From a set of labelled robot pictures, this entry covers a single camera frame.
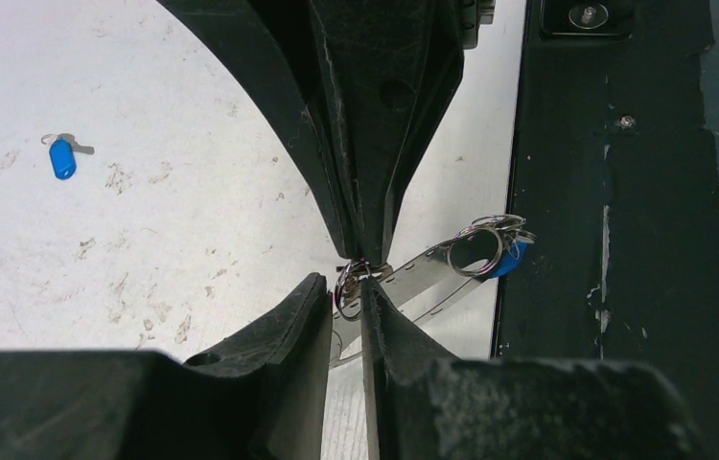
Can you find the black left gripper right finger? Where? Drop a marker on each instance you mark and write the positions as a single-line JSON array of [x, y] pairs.
[[423, 402]]

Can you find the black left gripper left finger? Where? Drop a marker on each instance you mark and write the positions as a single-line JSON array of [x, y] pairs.
[[258, 394]]

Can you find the blue key tag on plate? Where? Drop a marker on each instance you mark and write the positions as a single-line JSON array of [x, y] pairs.
[[509, 260]]

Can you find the loose blue key tag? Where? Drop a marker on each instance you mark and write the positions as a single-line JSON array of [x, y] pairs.
[[62, 158]]

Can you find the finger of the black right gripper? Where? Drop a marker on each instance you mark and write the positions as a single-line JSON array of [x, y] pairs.
[[268, 47], [389, 70]]

